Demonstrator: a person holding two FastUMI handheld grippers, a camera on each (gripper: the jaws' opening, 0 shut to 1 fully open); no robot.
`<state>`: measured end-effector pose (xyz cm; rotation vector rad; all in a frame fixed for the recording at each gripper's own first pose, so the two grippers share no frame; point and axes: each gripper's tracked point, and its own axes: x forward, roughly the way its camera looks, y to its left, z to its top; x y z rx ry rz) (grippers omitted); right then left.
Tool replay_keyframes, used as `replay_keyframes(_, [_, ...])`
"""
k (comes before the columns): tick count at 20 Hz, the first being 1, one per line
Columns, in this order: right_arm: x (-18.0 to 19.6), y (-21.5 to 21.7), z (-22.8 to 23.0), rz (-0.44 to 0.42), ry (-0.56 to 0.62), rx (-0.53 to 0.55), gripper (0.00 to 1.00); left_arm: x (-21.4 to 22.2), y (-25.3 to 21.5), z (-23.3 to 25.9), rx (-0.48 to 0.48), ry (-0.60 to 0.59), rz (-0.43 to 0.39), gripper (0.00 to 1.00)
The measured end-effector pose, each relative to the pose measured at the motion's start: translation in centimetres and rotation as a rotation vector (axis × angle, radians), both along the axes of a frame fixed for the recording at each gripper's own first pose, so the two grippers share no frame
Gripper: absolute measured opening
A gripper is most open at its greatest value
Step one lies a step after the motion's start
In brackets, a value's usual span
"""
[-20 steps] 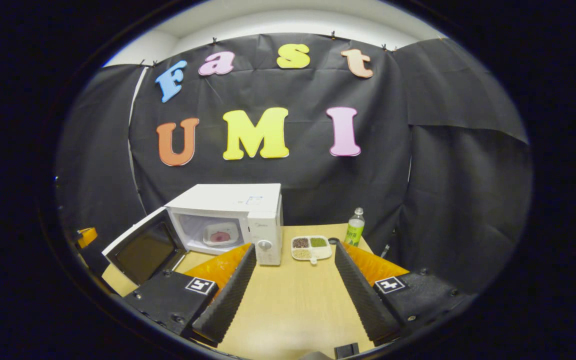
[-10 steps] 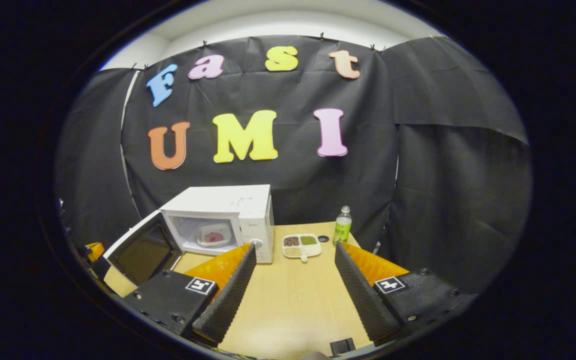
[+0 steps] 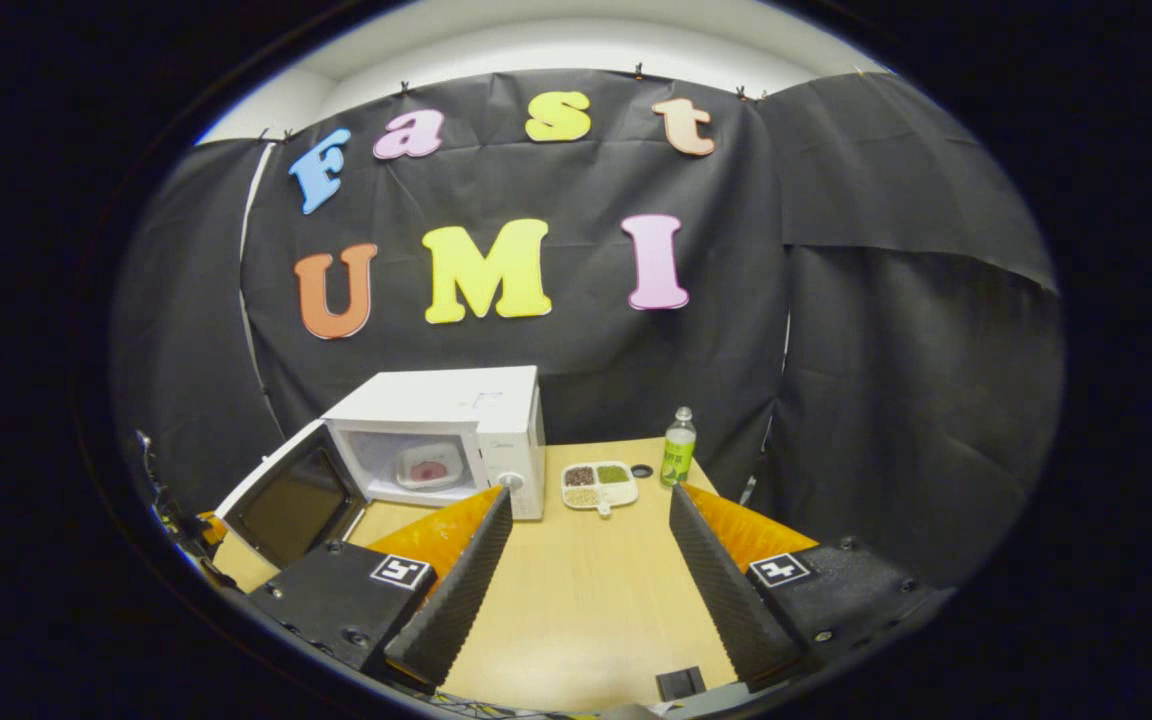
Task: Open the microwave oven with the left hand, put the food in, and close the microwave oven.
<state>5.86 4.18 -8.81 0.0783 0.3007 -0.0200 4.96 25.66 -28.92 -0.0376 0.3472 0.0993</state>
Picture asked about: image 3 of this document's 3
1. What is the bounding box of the small black box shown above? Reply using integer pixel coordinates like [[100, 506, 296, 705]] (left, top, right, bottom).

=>
[[655, 666, 708, 703]]

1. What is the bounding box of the white square plate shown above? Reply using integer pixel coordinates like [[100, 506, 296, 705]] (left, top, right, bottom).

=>
[[394, 443, 467, 491]]

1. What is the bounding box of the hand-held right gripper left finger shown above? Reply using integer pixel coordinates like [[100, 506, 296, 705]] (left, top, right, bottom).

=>
[[246, 486, 515, 691]]

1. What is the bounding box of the white microwave oven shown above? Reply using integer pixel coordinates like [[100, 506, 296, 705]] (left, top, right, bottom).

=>
[[214, 365, 547, 571]]

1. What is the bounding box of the white divided dish of beans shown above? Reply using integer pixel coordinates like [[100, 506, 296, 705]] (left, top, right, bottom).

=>
[[561, 460, 639, 516]]

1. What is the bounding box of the green drink bottle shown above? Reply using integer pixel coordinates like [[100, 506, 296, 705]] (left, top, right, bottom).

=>
[[662, 406, 698, 488]]

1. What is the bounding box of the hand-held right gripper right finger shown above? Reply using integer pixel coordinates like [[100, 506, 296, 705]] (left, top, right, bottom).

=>
[[668, 483, 957, 693]]

